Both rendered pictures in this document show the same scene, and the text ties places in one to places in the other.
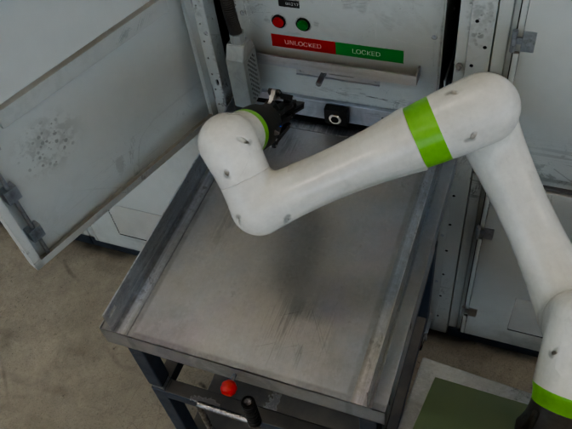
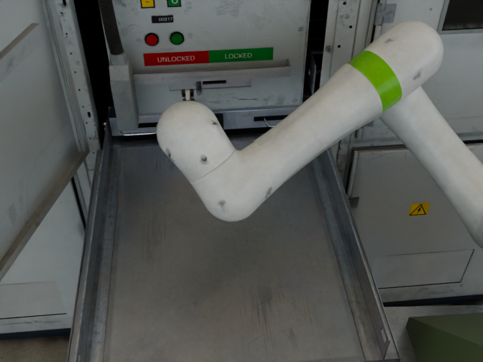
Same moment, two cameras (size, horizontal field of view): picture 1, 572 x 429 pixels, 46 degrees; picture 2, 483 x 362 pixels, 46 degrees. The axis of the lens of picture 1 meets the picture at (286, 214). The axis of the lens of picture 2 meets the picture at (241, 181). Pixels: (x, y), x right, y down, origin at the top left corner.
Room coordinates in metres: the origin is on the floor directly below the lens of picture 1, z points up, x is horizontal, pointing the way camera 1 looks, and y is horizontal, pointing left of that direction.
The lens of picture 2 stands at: (0.18, 0.43, 1.81)
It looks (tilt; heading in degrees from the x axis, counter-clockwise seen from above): 42 degrees down; 327
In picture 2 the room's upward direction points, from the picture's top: straight up
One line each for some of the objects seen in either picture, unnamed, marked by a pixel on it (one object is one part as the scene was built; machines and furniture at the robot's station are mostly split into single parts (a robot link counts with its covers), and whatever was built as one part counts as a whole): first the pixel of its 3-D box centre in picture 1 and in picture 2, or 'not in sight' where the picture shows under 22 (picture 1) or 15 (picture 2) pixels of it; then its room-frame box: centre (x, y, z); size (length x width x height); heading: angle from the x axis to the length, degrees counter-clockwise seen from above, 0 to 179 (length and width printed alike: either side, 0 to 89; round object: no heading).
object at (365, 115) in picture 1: (340, 105); (211, 115); (1.28, -0.18, 0.89); 0.54 x 0.05 x 0.06; 63
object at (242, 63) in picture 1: (244, 70); (124, 92); (1.31, 0.04, 1.04); 0.08 x 0.05 x 0.17; 153
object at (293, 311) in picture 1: (291, 243); (222, 243); (0.93, 0.00, 0.82); 0.68 x 0.62 x 0.06; 153
